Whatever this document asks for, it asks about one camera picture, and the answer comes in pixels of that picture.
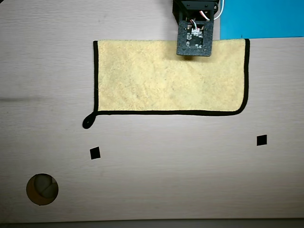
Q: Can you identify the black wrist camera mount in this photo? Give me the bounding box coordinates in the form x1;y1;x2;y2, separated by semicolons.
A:
176;14;214;57

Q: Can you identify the round table cable hole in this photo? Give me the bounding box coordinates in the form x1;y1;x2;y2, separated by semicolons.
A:
26;172;59;206

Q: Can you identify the blue sheet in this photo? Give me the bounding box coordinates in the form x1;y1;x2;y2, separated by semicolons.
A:
219;0;304;40

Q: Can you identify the white red servo cable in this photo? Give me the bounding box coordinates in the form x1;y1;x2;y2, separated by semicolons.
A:
214;0;226;20

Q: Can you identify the yellow towel with black border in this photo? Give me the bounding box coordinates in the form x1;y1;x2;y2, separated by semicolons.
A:
82;38;250;130

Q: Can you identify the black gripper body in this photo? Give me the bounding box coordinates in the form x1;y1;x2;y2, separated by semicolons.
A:
172;0;219;24

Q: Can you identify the thin white red camera cable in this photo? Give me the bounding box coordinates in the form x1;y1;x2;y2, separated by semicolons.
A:
189;10;211;32

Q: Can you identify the black tape square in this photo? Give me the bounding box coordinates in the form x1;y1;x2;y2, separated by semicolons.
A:
256;134;268;146
89;146;101;160

